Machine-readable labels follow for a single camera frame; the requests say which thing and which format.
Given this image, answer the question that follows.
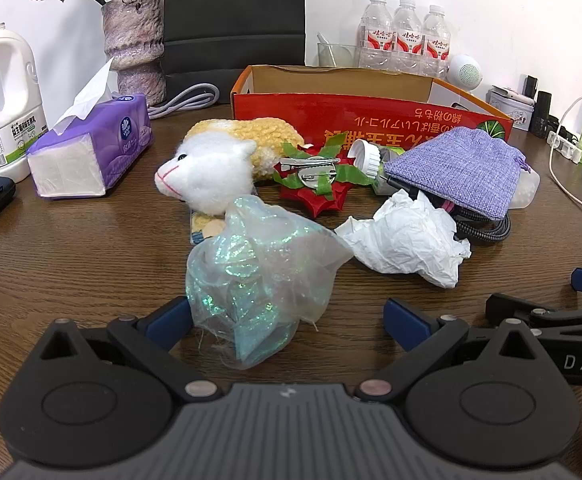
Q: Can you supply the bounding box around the white detergent jug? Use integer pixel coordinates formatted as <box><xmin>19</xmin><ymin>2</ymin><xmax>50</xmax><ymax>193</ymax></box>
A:
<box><xmin>0</xmin><ymin>22</ymin><xmax>49</xmax><ymax>183</ymax></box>

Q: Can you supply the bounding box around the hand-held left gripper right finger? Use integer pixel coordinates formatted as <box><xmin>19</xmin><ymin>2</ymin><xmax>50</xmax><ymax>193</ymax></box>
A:
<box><xmin>383</xmin><ymin>297</ymin><xmax>542</xmax><ymax>403</ymax></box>

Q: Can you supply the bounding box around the black cable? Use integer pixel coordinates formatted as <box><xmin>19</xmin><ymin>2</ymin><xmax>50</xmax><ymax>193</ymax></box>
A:
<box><xmin>386</xmin><ymin>175</ymin><xmax>512</xmax><ymax>246</ymax></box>

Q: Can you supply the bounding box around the iridescent organza bag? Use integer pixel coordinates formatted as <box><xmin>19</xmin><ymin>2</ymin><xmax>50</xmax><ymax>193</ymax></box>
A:
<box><xmin>186</xmin><ymin>195</ymin><xmax>356</xmax><ymax>371</ymax></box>

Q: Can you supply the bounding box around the black paper bag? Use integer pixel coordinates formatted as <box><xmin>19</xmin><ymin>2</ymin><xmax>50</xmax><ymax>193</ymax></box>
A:
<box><xmin>162</xmin><ymin>0</ymin><xmax>306</xmax><ymax>92</ymax></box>

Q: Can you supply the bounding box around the white cable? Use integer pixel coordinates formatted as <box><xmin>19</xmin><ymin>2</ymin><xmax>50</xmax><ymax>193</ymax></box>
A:
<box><xmin>548</xmin><ymin>95</ymin><xmax>582</xmax><ymax>226</ymax></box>

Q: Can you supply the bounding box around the red and green flower brooch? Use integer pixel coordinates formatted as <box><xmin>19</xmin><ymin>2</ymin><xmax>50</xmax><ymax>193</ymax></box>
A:
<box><xmin>271</xmin><ymin>131</ymin><xmax>372</xmax><ymax>218</ymax></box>

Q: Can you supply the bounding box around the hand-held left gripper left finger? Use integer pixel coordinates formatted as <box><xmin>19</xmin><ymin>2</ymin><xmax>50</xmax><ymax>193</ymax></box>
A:
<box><xmin>38</xmin><ymin>296</ymin><xmax>222</xmax><ymax>403</ymax></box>

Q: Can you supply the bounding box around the red cardboard box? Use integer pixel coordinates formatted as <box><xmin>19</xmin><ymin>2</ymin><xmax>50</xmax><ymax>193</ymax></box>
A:
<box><xmin>230</xmin><ymin>64</ymin><xmax>514</xmax><ymax>153</ymax></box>

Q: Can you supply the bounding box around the white tissue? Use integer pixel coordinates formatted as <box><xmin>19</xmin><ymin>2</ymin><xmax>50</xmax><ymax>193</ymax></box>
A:
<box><xmin>335</xmin><ymin>189</ymin><xmax>472</xmax><ymax>289</ymax></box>

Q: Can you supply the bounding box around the lavender cord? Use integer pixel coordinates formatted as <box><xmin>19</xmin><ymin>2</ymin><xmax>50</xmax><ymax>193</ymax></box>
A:
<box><xmin>148</xmin><ymin>82</ymin><xmax>222</xmax><ymax>120</ymax></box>

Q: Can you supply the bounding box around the pale tin box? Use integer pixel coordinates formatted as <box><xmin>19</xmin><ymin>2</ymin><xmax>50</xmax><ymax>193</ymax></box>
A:
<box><xmin>486</xmin><ymin>85</ymin><xmax>536</xmax><ymax>132</ymax></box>

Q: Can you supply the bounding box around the clear jar with white cap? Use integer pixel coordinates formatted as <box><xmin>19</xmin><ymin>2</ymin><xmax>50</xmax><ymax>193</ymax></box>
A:
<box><xmin>347</xmin><ymin>139</ymin><xmax>396</xmax><ymax>196</ymax></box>

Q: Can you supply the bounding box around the clear water bottle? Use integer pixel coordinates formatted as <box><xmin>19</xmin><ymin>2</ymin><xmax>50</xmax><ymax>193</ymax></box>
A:
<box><xmin>358</xmin><ymin>0</ymin><xmax>396</xmax><ymax>68</ymax></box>
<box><xmin>422</xmin><ymin>5</ymin><xmax>452</xmax><ymax>78</ymax></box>
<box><xmin>393</xmin><ymin>0</ymin><xmax>425</xmax><ymax>72</ymax></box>

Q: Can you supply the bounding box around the pill blister pack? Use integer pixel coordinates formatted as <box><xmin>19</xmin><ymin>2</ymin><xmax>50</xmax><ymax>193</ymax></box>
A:
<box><xmin>189</xmin><ymin>207</ymin><xmax>232</xmax><ymax>247</ymax></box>

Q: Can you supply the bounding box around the white round robot figure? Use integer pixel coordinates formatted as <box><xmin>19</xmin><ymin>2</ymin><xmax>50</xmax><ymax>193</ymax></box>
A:
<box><xmin>446</xmin><ymin>52</ymin><xmax>484</xmax><ymax>92</ymax></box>

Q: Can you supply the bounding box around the white and yellow plush sheep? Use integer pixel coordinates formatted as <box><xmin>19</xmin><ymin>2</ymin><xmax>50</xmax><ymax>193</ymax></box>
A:
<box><xmin>155</xmin><ymin>117</ymin><xmax>306</xmax><ymax>211</ymax></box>

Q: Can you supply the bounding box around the translucent plastic container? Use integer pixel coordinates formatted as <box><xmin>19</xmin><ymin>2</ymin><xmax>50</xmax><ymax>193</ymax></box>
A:
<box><xmin>511</xmin><ymin>166</ymin><xmax>542</xmax><ymax>209</ymax></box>

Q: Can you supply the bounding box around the purple tissue pack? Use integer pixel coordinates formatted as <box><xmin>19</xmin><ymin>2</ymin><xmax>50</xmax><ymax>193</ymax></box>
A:
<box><xmin>26</xmin><ymin>57</ymin><xmax>152</xmax><ymax>202</ymax></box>

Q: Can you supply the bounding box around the clear glass cup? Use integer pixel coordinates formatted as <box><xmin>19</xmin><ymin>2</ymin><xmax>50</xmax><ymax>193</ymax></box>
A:
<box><xmin>317</xmin><ymin>42</ymin><xmax>362</xmax><ymax>68</ymax></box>

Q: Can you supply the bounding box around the purple linen pouch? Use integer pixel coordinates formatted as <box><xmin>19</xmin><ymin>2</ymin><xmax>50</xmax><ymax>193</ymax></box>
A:
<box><xmin>382</xmin><ymin>127</ymin><xmax>529</xmax><ymax>221</ymax></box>

